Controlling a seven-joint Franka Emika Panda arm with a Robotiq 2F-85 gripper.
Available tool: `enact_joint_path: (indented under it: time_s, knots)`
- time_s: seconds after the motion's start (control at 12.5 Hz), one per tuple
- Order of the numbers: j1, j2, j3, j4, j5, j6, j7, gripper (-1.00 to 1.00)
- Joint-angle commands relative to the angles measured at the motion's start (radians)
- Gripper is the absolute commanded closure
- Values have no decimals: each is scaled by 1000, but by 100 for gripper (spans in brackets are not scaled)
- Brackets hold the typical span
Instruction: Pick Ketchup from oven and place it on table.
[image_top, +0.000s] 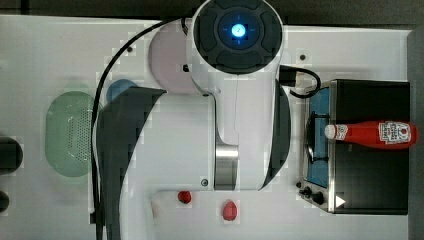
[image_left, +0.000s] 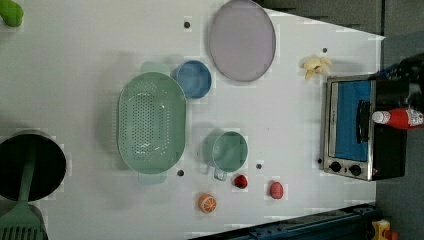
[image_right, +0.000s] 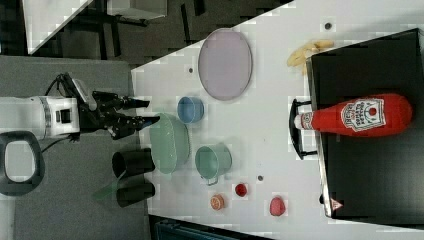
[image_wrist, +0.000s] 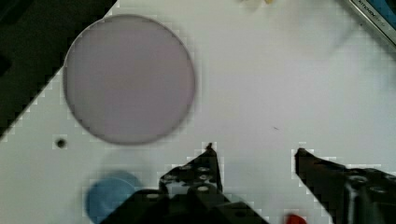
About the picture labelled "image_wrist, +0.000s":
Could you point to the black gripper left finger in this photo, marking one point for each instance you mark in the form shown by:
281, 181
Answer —
188, 194

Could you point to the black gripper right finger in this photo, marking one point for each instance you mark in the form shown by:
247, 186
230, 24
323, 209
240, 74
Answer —
349, 195

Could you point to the toy oven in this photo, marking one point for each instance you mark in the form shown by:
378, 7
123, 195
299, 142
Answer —
380, 15

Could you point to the red plush strawberry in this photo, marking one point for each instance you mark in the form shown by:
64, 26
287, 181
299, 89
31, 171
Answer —
294, 219

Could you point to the blue plastic cup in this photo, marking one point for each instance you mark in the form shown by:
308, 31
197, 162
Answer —
108, 193

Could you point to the lilac round plate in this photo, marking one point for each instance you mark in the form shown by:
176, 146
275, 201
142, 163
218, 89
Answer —
129, 80

